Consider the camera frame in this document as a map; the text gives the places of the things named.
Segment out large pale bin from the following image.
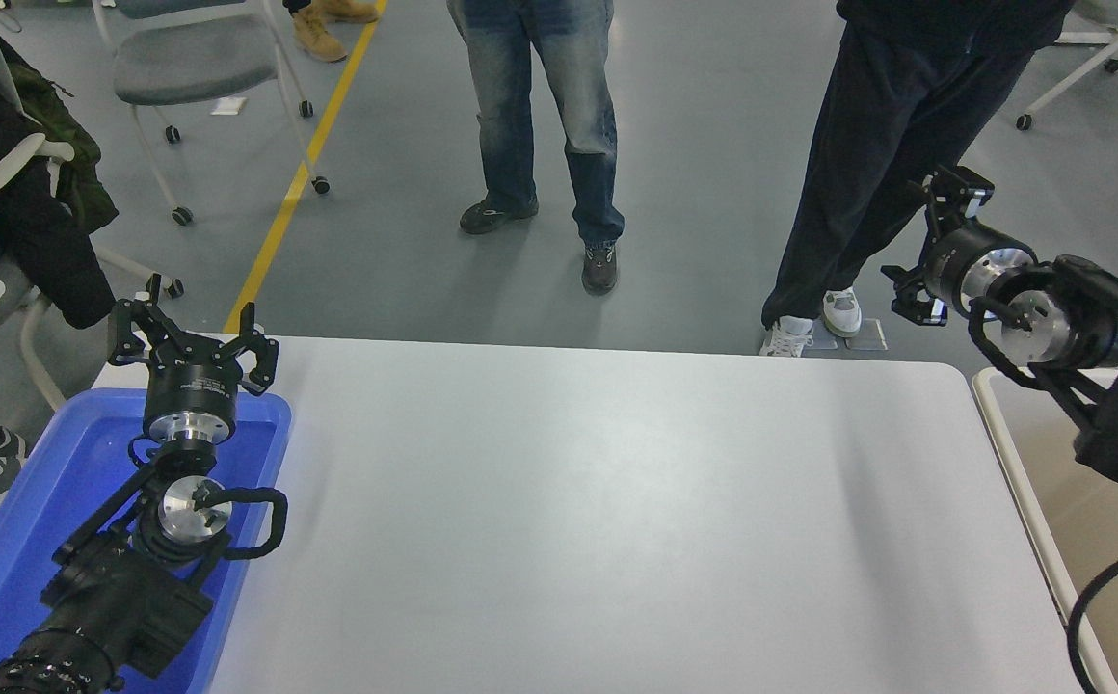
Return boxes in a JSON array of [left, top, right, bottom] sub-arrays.
[[972, 366, 1118, 694]]

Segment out white wheeled chair frame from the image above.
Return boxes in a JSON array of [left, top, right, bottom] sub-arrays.
[[1015, 0, 1118, 134]]

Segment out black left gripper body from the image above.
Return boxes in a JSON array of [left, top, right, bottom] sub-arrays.
[[143, 335, 246, 425]]

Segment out dark green garment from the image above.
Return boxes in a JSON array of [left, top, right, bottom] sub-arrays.
[[10, 58, 120, 232]]

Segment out blue plastic tray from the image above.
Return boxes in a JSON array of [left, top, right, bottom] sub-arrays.
[[0, 388, 292, 694]]

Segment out grey wheeled chair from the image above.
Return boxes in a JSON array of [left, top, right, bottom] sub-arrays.
[[90, 0, 331, 227]]

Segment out black jacket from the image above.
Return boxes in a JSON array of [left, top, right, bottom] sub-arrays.
[[0, 145, 119, 331]]

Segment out white frame chair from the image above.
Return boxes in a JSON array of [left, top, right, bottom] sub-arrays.
[[0, 133, 186, 411]]

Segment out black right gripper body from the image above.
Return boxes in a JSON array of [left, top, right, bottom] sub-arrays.
[[923, 224, 1009, 311]]

